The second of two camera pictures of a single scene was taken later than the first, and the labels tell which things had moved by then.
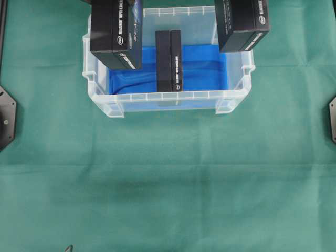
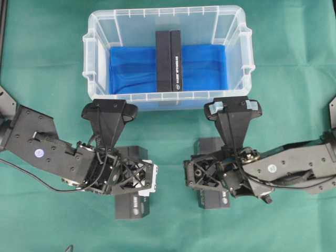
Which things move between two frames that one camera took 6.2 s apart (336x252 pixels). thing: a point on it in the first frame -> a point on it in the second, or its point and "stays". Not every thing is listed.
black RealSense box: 241,23 -> 217,198
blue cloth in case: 205,69 stays
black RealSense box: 116,33 -> 132,205
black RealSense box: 168,61 stays
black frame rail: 3,6 stays
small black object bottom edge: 69,248 stays
